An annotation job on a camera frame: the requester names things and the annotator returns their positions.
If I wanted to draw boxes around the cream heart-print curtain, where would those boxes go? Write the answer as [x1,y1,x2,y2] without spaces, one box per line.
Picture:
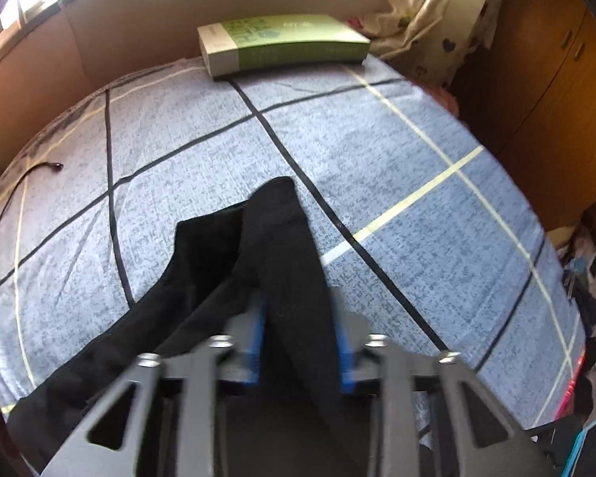
[348,0,518,91]

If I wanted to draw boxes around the wooden cabinet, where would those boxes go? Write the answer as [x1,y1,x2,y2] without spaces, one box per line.
[447,0,596,232]

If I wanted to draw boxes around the black charging cable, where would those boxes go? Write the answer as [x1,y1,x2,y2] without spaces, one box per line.
[0,60,65,265]

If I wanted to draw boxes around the black pants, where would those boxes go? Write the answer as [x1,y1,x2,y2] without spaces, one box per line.
[5,176,374,477]

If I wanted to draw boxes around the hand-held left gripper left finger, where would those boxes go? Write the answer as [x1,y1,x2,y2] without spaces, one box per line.
[40,304,269,477]

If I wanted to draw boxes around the teal plastic item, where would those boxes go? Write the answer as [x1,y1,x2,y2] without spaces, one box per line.
[562,421,596,477]

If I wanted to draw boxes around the blue plaid bedsheet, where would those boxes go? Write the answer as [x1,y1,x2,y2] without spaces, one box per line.
[0,50,588,440]

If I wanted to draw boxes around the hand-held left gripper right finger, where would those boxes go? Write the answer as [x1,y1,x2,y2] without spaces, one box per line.
[330,299,554,477]

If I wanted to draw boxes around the green cardboard box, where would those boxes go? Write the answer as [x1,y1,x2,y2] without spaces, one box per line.
[197,13,372,81]

